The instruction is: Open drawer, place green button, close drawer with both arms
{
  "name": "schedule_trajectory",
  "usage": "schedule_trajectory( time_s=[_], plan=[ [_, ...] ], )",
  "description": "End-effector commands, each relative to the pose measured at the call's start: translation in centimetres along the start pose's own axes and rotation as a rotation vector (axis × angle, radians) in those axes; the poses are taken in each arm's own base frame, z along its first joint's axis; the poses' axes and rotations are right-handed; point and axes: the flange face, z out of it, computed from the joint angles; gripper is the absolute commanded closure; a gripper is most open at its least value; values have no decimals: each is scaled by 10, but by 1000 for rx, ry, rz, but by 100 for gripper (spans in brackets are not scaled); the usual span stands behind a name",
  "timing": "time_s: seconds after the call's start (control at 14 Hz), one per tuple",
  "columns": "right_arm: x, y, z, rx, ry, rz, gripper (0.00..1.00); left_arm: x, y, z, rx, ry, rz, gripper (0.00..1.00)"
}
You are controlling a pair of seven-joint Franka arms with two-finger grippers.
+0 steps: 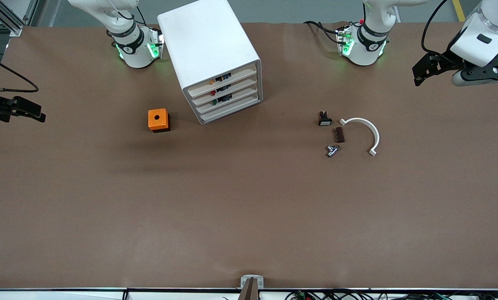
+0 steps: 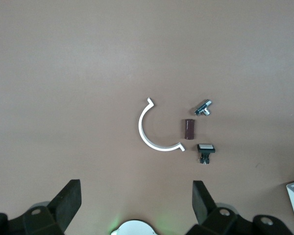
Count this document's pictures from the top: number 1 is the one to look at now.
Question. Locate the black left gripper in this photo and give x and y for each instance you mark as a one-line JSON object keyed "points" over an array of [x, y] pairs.
{"points": [[445, 61]]}

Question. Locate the white plastic drawer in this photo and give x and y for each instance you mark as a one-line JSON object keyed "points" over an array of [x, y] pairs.
{"points": [[242, 85], [232, 110], [240, 75], [242, 95]]}

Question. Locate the green push button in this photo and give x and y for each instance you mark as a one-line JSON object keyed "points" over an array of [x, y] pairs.
{"points": [[222, 99]]}

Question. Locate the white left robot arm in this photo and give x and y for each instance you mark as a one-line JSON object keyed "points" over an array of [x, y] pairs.
{"points": [[365, 54]]}

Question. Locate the orange button box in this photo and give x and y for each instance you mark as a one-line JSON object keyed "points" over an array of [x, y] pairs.
{"points": [[158, 120]]}

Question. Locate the white drawer cabinet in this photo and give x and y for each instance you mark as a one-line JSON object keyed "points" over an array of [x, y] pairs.
{"points": [[207, 37]]}

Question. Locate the red push button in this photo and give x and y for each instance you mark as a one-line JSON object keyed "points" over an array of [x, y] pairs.
{"points": [[222, 88]]}

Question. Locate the yellow push button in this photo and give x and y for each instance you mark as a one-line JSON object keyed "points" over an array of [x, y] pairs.
{"points": [[222, 78]]}

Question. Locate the brown terminal block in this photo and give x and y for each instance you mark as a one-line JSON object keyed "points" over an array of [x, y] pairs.
{"points": [[339, 134]]}

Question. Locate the silver metal fitting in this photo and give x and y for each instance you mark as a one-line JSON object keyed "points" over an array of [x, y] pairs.
{"points": [[332, 150]]}

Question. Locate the white curved plastic bracket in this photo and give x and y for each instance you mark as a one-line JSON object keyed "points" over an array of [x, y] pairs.
{"points": [[372, 127]]}

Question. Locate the aluminium frame profile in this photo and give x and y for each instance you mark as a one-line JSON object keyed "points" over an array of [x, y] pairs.
{"points": [[7, 18]]}

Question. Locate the black square push button switch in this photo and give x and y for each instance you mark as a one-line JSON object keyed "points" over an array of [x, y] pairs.
{"points": [[324, 120]]}

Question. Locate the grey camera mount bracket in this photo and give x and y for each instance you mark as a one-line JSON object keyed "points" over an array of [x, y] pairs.
{"points": [[252, 283]]}

